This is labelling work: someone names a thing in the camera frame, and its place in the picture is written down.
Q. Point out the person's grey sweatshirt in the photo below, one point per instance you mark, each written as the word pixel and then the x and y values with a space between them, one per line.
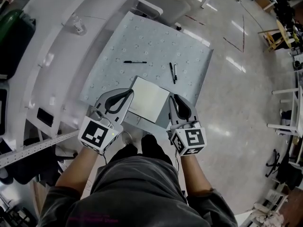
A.
pixel 137 193

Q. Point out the yellow round table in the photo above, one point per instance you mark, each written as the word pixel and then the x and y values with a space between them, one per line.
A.
pixel 282 33

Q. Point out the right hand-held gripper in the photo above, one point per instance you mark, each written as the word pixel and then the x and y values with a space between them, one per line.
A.
pixel 191 138

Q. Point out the person's leg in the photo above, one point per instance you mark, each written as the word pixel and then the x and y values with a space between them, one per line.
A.
pixel 154 148
pixel 124 152

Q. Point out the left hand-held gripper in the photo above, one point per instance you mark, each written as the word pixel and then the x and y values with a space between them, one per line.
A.
pixel 93 133

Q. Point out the person's left leg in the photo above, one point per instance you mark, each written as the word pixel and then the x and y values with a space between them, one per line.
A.
pixel 124 152

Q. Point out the perforated metal rail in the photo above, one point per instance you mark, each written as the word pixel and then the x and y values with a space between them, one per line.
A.
pixel 35 148

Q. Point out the green chair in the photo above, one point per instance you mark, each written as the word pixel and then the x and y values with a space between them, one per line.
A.
pixel 10 22

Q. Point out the person's left forearm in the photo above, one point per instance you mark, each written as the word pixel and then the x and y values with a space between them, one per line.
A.
pixel 75 171

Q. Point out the grey patterned tablecloth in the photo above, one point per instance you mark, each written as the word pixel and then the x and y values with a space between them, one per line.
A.
pixel 151 44

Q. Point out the white office chair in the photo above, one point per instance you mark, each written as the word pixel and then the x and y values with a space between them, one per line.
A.
pixel 170 3

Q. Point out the black monitor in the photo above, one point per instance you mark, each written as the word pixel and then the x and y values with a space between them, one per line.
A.
pixel 2 112

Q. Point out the white tiered desk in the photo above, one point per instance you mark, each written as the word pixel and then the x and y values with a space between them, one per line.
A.
pixel 59 51

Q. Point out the yellow chair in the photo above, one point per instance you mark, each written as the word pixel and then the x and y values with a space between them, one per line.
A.
pixel 272 41

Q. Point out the white notebook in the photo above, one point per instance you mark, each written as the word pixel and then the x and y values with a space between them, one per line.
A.
pixel 149 98

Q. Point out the small black object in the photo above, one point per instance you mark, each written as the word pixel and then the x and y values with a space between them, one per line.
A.
pixel 178 28

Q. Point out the black pen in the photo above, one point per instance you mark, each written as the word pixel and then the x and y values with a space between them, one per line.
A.
pixel 172 72
pixel 135 62

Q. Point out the person's right forearm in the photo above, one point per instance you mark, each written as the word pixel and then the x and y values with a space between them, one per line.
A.
pixel 195 174

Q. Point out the silver pen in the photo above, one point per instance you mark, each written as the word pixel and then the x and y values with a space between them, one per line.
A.
pixel 175 71

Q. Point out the black office chair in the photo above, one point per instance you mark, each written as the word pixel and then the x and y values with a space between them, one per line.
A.
pixel 288 171

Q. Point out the clear plastic cup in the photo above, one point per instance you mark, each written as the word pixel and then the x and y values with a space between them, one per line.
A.
pixel 78 27

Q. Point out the person's right leg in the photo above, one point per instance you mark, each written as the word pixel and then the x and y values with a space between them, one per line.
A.
pixel 154 148

